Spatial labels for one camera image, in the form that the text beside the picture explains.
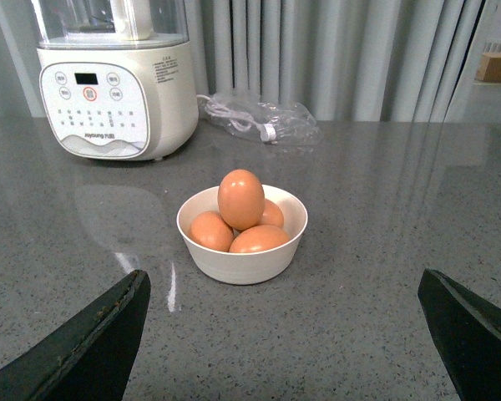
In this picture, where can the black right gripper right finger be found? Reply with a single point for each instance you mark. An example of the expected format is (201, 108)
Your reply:
(466, 331)

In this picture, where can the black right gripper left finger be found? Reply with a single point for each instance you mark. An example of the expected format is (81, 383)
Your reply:
(90, 357)

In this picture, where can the brown egg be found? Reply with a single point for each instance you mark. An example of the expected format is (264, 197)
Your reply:
(241, 199)
(272, 215)
(209, 230)
(259, 238)

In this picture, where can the brown egg front in bowl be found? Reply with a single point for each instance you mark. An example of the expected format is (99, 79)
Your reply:
(259, 238)

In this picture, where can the brown egg back in bowl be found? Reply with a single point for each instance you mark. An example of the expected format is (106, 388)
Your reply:
(272, 215)

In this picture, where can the cardboard box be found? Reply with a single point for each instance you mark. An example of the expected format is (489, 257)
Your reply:
(489, 69)

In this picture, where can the white bowl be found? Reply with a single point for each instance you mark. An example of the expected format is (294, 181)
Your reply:
(246, 268)

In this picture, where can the white Joyoung soymilk maker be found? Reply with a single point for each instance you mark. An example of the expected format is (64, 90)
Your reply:
(116, 79)

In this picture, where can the clear plastic bag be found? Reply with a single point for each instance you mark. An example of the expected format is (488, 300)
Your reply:
(245, 116)

